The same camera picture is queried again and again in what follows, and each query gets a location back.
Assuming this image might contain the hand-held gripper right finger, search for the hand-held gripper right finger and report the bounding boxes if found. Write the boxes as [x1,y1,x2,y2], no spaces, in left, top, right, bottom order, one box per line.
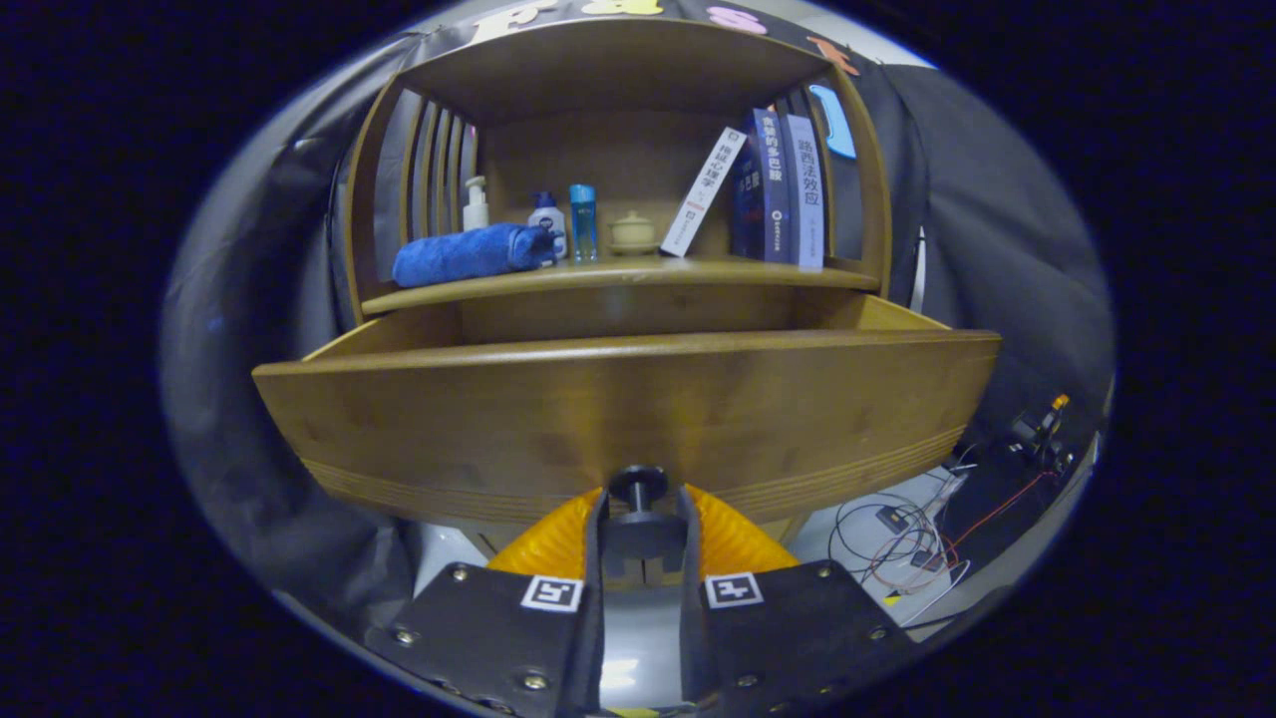
[678,484,918,714]

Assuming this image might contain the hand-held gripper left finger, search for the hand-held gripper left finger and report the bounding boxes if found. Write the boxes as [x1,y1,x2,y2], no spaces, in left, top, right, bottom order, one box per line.
[364,486,609,718]

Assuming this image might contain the wooden drawer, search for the wooden drawer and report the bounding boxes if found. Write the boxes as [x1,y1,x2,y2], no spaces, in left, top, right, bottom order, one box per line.
[251,294,1003,530]

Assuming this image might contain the wooden countertop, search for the wooden countertop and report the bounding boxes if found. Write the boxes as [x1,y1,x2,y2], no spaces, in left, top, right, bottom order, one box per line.
[361,254,883,318]

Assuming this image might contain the wooden cabinet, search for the wooden cabinet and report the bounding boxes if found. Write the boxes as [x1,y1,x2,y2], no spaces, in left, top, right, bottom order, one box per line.
[339,15,893,589]

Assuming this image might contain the orange and black tool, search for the orange and black tool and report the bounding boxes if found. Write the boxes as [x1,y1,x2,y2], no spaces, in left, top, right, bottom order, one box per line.
[1007,394,1078,475]

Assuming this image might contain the blue rolled towel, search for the blue rolled towel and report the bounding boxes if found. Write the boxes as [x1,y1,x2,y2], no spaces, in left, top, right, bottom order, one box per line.
[392,222,557,289]

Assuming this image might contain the white lotion bottle blue cap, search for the white lotion bottle blue cap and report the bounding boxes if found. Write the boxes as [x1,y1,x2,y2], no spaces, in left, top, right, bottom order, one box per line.
[527,191,568,260]

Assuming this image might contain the clear blue bottle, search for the clear blue bottle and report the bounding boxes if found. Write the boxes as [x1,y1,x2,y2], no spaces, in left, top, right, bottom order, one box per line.
[569,183,599,263]

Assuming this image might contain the beige lidded teacup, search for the beige lidded teacup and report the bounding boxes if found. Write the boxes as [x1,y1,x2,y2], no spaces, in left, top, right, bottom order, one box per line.
[606,210,661,256]

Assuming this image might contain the light purple book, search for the light purple book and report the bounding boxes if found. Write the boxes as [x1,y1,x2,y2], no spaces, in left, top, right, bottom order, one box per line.
[783,113,826,272]

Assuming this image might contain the dark blue book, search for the dark blue book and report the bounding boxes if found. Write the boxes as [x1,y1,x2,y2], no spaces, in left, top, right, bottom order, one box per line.
[730,108,798,265]

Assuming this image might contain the white book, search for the white book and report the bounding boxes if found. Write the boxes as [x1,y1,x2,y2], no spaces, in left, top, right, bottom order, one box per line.
[660,127,749,258]

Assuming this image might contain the tangled floor cables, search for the tangled floor cables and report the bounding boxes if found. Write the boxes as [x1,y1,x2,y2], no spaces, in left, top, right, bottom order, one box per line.
[827,464,983,599]

